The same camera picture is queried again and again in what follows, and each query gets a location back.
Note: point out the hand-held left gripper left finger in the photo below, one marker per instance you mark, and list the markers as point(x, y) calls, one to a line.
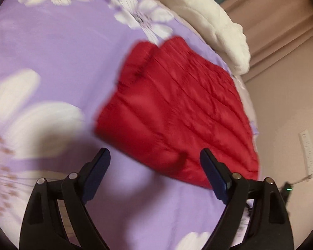
point(96, 172)

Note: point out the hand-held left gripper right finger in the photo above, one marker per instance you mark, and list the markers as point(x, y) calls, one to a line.
point(215, 177)

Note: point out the red puffer jacket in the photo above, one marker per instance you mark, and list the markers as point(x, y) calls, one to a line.
point(177, 104)

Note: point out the purple floral bed cover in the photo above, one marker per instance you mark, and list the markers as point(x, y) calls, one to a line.
point(67, 44)

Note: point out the white goose plush toy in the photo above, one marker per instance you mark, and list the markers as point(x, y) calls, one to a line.
point(211, 20)

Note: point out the beige curtain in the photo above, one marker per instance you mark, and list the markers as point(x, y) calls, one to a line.
point(276, 18)

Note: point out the white wall socket strip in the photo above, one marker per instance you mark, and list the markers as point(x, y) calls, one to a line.
point(308, 153)

